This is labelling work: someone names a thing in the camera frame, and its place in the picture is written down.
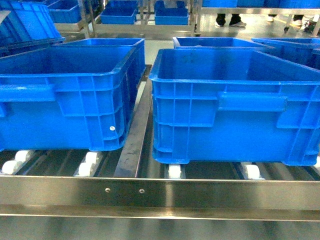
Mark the blue background bin left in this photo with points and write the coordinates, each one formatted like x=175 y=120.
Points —
x=119 y=16

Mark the blue crate behind left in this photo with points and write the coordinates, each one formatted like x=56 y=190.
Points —
x=138 y=44

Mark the blue crate behind right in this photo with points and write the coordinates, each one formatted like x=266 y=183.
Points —
x=219 y=42

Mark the blue crate front left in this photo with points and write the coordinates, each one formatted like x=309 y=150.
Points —
x=67 y=98

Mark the blue crate front right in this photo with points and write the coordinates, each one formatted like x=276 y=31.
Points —
x=234 y=105

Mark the blue background bin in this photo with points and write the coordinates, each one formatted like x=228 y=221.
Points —
x=119 y=16
x=172 y=16

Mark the blue crate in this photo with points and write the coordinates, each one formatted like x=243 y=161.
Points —
x=234 y=105
x=304 y=51
x=26 y=26
x=138 y=44
x=219 y=42
x=67 y=98

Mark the blue crate far right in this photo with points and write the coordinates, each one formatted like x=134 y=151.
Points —
x=304 y=51

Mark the blue crate far left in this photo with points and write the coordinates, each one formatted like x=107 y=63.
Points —
x=26 y=26

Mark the blue background bin right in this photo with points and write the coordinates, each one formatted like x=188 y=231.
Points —
x=172 y=16

